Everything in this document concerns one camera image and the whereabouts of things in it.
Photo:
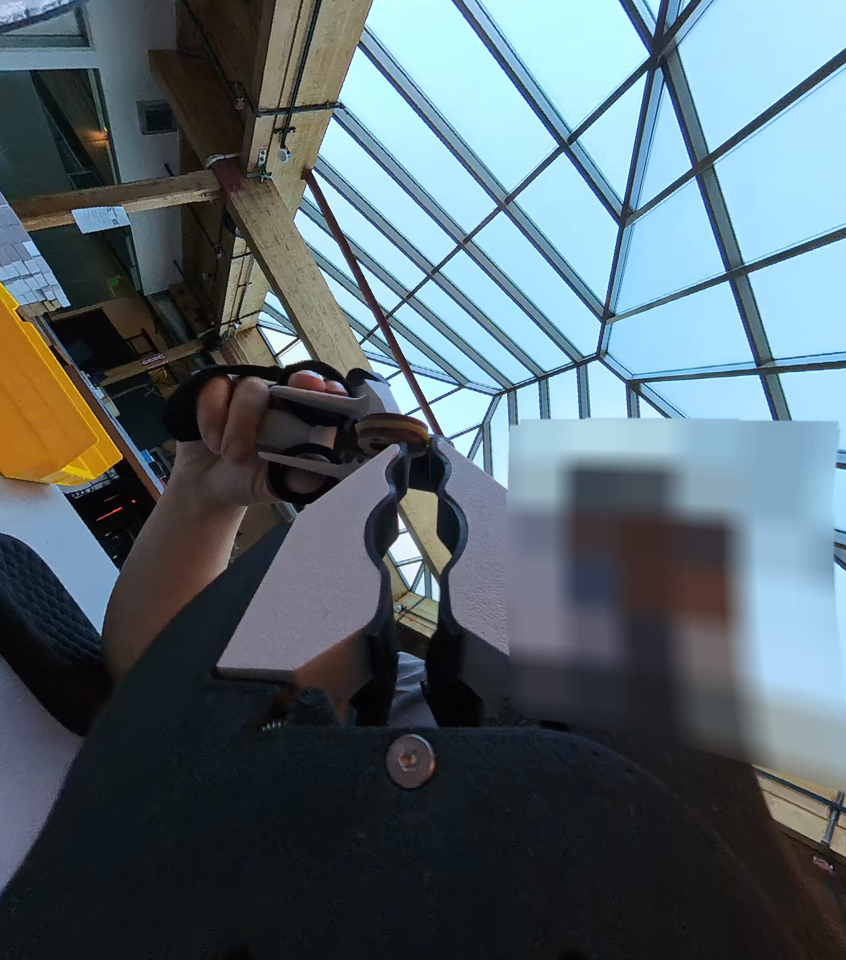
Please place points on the glass skylight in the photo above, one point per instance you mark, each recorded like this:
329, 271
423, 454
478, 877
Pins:
543, 225

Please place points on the red pipe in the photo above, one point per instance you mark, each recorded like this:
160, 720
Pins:
363, 285

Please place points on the white paper notice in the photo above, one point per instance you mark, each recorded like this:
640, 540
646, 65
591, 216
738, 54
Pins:
100, 219

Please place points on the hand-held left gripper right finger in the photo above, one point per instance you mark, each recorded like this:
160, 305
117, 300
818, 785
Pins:
479, 562

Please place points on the round wooden disc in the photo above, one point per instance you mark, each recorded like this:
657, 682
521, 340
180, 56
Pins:
393, 431

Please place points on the wooden roof beam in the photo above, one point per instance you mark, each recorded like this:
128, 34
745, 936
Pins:
280, 240
115, 199

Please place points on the person's grey shirt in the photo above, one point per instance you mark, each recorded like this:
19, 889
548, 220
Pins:
411, 690

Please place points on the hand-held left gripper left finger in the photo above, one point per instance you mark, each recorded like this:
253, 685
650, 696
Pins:
318, 570

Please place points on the person's right hand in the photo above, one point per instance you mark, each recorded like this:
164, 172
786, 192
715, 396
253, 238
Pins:
232, 450

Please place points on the grey wall vent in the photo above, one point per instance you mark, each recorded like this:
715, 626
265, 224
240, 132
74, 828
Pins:
157, 117

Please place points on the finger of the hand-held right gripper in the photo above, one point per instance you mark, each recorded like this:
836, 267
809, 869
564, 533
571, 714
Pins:
363, 461
379, 394

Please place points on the black wrist rest pad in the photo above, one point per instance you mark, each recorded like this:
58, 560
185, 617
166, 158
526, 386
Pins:
18, 615

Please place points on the person's right forearm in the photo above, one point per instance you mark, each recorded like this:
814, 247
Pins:
168, 570

